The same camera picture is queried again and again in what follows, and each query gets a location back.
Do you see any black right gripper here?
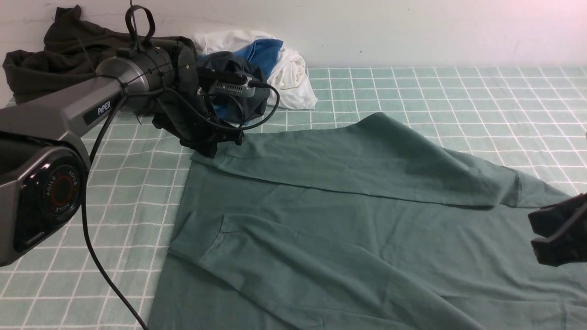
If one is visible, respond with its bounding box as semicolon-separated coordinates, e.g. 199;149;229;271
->
153;40;244;158

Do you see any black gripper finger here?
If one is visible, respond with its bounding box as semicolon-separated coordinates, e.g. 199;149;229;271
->
531;220;587;267
528;193;587;237

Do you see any green long-sleeve shirt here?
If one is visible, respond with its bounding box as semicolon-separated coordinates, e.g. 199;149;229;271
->
148;113;586;330

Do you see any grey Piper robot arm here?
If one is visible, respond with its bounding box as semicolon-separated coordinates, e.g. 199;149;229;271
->
1;40;586;267

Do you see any dark teal crumpled garment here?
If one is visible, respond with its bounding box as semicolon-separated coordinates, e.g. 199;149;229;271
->
197;51;271;124

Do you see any white crumpled garment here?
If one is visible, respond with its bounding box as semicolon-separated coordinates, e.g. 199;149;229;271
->
193;29;317;110

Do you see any blue crumpled garment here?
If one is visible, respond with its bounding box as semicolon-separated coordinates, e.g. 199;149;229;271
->
199;38;285;126

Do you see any green checkered table cloth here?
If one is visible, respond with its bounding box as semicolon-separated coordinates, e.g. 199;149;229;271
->
0;66;587;330

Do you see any dark olive crumpled garment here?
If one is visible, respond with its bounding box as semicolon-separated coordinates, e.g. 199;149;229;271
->
3;6;201;104

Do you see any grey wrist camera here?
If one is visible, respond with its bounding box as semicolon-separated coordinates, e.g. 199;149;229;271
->
197;67;270;98

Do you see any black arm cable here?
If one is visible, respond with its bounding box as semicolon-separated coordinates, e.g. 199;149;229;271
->
81;0;281;330

